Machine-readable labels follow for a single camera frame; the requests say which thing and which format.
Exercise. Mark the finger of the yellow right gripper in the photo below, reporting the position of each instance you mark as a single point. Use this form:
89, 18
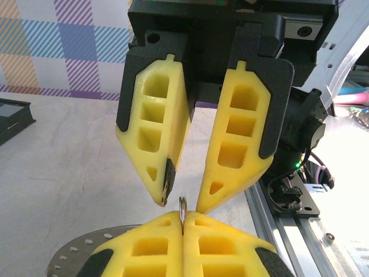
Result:
239, 135
152, 130

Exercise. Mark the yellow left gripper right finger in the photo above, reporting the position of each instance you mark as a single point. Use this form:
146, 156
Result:
219, 248

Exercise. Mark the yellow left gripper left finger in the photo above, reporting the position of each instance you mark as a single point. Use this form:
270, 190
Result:
150, 248

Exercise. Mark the silver keyring bunch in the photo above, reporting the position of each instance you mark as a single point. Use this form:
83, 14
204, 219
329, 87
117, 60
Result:
69, 259

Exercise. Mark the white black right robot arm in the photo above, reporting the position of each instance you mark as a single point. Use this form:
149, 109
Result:
343, 52

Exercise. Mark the black grey chessboard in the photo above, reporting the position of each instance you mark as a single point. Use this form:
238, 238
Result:
11, 121

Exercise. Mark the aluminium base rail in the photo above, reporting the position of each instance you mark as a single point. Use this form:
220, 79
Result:
302, 245

